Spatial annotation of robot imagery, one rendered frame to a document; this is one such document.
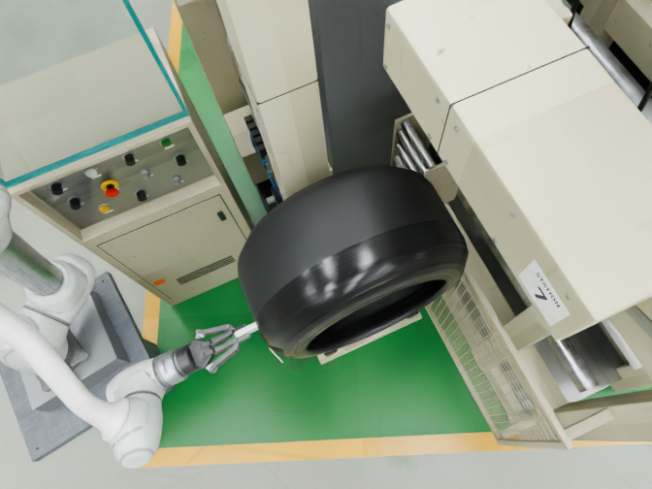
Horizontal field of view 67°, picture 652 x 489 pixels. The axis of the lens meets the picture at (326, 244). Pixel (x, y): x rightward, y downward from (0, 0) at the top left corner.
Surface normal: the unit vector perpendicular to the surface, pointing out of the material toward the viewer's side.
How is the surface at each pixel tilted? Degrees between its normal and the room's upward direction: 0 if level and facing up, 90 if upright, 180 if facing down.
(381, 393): 0
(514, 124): 0
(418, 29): 0
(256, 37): 90
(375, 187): 19
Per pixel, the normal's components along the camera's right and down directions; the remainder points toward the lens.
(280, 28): 0.40, 0.84
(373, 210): 0.12, -0.44
